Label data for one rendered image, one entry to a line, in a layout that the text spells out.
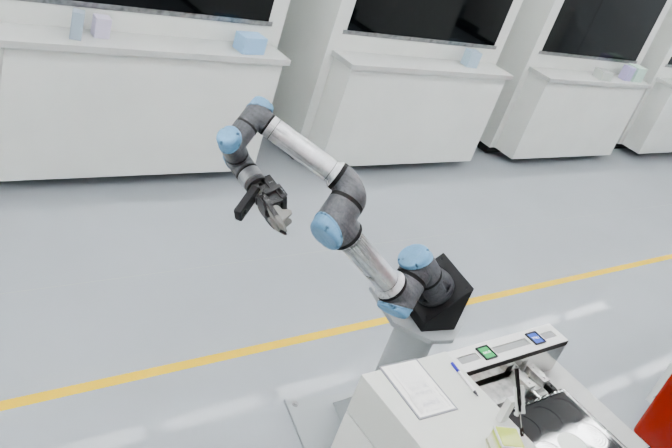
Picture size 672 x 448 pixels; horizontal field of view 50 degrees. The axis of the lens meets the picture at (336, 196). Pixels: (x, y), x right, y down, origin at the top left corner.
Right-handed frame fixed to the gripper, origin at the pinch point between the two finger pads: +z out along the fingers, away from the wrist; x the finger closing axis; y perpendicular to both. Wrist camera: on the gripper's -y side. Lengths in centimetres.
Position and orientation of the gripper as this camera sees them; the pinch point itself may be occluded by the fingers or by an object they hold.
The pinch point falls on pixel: (281, 230)
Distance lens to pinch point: 214.3
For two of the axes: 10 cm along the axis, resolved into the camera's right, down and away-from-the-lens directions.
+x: -0.6, 6.3, 7.8
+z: 5.5, 6.7, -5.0
